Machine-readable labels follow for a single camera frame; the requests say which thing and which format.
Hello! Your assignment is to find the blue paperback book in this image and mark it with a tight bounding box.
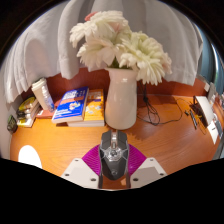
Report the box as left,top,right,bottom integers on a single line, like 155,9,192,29
51,87,90,124

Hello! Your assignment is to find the white flat device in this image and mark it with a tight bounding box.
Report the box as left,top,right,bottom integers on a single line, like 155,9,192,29
192,95,216,128

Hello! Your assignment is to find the white artificial flower bouquet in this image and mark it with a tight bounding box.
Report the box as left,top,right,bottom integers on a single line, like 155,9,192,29
69,10,173,86

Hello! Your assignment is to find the white curtain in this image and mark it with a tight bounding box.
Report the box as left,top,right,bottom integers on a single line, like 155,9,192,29
3,0,204,103

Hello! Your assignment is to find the white paper sheet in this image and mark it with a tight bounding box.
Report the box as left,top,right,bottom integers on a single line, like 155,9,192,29
207,120,220,145

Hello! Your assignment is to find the yellow and white book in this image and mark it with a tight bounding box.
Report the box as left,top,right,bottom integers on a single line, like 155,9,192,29
16,113,42,128

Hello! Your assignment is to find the dark grey computer mouse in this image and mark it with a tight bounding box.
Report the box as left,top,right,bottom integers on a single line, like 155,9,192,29
98,129,130,181

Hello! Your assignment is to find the reddish-brown flat book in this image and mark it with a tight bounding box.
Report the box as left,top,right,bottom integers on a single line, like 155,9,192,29
35,109,55,119

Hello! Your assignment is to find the beige lidded tumbler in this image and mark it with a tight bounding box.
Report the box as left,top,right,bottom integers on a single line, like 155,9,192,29
31,77,51,112

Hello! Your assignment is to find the black cable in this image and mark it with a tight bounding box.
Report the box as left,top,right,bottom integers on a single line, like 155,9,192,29
136,83,193,127

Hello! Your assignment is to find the orange paperback book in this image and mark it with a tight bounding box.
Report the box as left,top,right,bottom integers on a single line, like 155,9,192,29
67,88,106,128

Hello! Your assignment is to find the black book with yellow print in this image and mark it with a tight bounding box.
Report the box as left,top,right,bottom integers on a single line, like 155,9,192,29
16,108,41,122
17,103,40,117

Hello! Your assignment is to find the white ceramic vase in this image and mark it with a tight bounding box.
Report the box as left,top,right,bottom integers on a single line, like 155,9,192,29
104,67,139,130

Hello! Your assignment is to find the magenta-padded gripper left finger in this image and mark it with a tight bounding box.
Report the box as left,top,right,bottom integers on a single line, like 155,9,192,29
60,143,104,190

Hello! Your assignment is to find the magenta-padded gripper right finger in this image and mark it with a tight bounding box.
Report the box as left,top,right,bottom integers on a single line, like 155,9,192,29
125,143,168,189

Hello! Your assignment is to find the round white yellow mouse pad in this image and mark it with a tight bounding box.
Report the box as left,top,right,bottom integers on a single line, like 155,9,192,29
18,145,43,170

